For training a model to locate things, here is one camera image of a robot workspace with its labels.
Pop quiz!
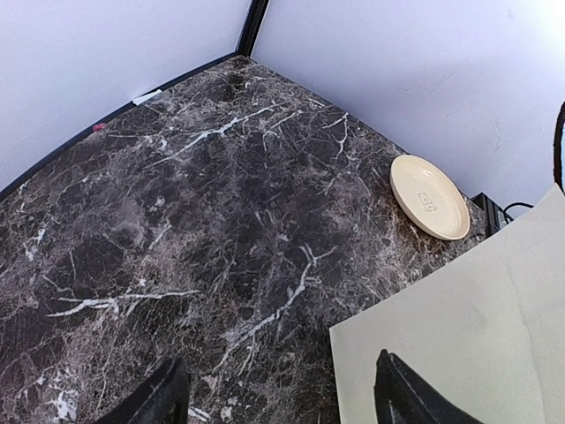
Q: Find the beige paper bag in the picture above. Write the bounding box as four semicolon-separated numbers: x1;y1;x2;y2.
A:
328;100;565;424

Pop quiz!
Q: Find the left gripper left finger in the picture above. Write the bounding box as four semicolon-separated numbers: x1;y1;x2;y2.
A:
96;358;191;424

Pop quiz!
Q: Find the beige plate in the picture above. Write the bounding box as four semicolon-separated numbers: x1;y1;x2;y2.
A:
389;155;471;241

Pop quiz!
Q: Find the right black frame post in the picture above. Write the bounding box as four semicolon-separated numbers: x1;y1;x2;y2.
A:
236;0;269;57

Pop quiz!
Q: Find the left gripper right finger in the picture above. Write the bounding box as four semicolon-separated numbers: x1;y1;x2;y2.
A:
373;349;480;424

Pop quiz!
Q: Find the black front rail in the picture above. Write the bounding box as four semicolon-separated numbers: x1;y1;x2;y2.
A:
471;193;532;238

